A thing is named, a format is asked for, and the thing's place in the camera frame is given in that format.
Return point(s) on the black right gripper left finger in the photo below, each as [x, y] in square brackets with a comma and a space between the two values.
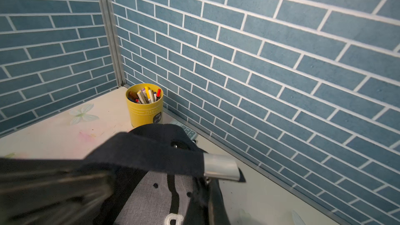
[52, 192]

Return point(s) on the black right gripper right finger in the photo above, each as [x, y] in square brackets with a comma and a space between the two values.
[217, 214]

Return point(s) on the black baseball cap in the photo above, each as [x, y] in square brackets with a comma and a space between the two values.
[161, 177]

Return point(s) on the yellow pen holder cup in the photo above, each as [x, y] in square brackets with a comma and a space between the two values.
[145, 103]

